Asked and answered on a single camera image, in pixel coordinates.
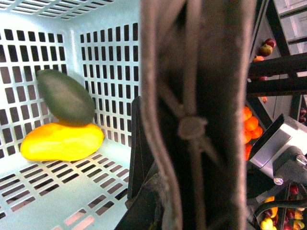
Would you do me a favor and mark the yellow mango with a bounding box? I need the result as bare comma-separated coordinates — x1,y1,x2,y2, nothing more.
20,122,105,161

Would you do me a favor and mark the light blue plastic basket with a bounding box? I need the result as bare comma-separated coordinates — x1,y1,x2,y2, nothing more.
0,0,141,230

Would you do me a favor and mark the dark green avocado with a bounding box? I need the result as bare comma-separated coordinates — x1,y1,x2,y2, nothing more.
36,69,95,126

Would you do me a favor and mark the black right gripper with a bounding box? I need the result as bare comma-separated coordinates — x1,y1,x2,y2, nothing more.
247,113,307,230

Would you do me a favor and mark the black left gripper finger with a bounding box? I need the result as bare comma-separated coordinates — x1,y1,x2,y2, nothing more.
125,96,154,208

